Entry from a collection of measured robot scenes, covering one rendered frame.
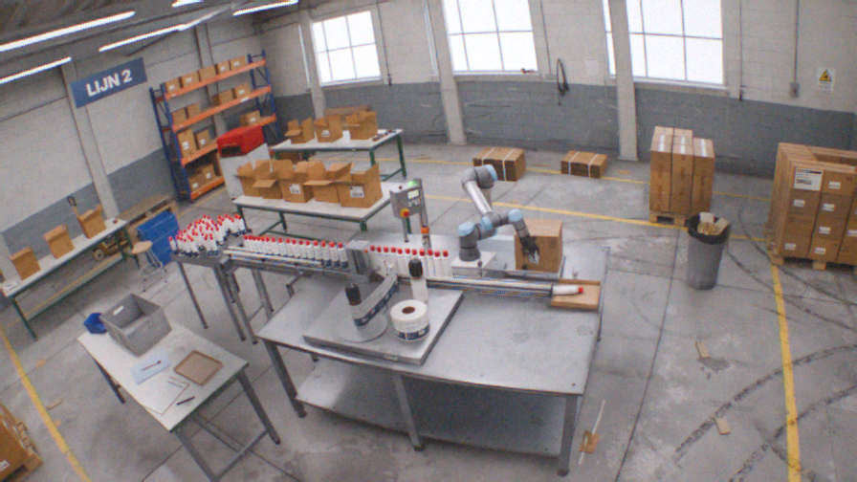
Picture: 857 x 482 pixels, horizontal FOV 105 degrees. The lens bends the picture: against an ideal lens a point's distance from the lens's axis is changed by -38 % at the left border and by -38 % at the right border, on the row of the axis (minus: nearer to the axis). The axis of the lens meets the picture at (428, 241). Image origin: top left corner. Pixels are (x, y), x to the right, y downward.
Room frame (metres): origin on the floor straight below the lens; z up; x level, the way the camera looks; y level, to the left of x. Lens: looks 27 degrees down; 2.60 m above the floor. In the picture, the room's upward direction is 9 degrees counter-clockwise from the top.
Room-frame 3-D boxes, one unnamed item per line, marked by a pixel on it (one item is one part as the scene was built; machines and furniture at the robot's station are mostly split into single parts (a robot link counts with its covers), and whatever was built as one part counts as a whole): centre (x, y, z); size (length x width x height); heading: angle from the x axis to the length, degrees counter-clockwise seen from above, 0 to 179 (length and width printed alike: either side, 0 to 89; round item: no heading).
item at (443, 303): (2.52, 0.35, 0.86); 0.80 x 0.67 x 0.05; 63
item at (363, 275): (2.97, 0.46, 1.01); 0.14 x 0.13 x 0.26; 63
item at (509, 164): (6.83, -1.19, 0.16); 0.65 x 0.54 x 0.32; 60
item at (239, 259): (3.50, 1.29, 0.47); 1.17 x 0.38 x 0.94; 63
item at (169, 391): (1.95, 1.78, 0.81); 0.38 x 0.36 x 0.02; 55
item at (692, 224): (3.30, -2.58, 0.43); 0.44 x 0.43 x 0.39; 145
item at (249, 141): (7.92, 2.92, 0.61); 0.70 x 0.60 x 1.22; 67
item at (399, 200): (2.99, 0.10, 1.38); 0.17 x 0.10 x 0.19; 118
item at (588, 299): (2.42, -0.85, 0.85); 0.30 x 0.26 x 0.04; 63
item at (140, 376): (2.27, 2.08, 0.81); 0.32 x 0.24 x 0.01; 131
